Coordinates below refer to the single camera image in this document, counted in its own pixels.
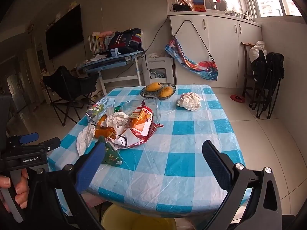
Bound loose white papers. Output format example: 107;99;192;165
85;54;108;61

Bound white cabinet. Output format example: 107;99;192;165
167;9;262;89

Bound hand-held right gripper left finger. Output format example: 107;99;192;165
29;139;107;230

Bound green snack wrapper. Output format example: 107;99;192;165
98;136;123;167

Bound row of books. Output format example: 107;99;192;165
87;32;111;54

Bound red snack bag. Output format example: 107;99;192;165
113;101;164;150

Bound large white tissue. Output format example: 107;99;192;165
177;92;203;112

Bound milk carton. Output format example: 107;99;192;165
86;96;116;122

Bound person's left hand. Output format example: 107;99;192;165
0;170;30;209

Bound clear plastic bottle green label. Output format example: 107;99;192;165
107;105;127;118

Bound yellow mango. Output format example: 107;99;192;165
159;86;173;98
146;83;162;92

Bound colourful printed tote bag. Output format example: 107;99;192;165
165;19;219;82

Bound black shoes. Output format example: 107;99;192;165
173;3;193;12

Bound clear plastic container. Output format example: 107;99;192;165
121;98;161;124

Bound blue checked tablecloth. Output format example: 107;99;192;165
47;84;246;218

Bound colourful printed box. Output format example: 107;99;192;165
192;0;207;12

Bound white plastic seat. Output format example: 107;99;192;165
204;0;228;12

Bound small items on windowsill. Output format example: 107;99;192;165
227;10;252;21

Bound white plastic bag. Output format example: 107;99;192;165
249;41;268;64

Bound yellow plastic basin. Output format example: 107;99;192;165
101;204;177;230

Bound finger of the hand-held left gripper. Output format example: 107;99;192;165
21;137;61;152
8;132;39;146

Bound black wall television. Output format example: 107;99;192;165
45;4;84;60

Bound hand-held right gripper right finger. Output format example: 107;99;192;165
202;140;283;230

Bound dark wooden chair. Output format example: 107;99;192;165
241;42;256;103

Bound blue study desk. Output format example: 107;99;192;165
77;50;144;95

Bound orange peel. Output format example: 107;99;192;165
95;115;117;139

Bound dark striped backpack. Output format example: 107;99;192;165
108;28;144;54

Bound black folding camp chair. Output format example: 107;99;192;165
43;65;100;127

